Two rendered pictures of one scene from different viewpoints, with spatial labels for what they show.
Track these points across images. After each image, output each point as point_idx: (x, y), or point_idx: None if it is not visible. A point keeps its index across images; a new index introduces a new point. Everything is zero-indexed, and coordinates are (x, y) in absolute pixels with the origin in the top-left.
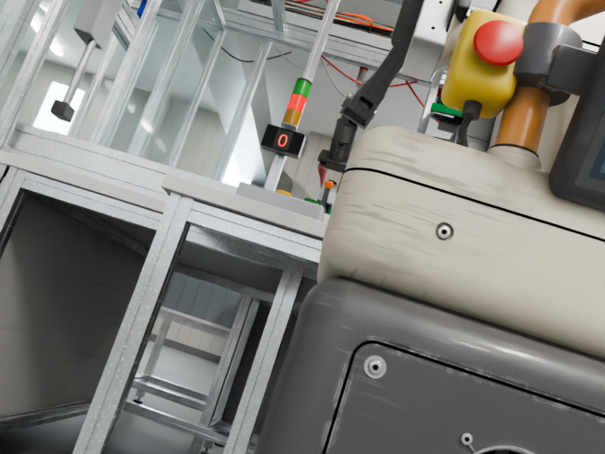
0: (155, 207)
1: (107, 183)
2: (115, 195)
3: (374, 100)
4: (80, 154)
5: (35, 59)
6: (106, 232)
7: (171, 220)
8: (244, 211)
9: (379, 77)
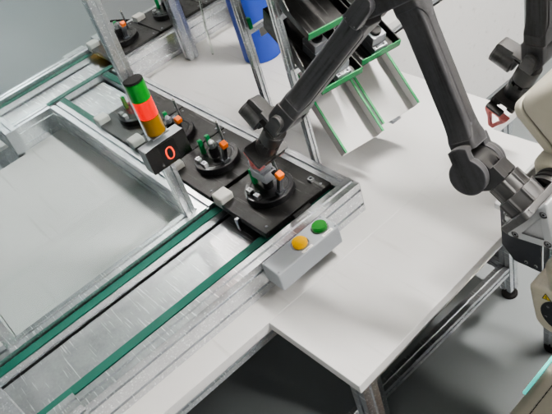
0: (243, 352)
1: (199, 383)
2: (211, 379)
3: (307, 111)
4: (126, 387)
5: (15, 407)
6: None
7: (369, 391)
8: (407, 344)
9: (312, 100)
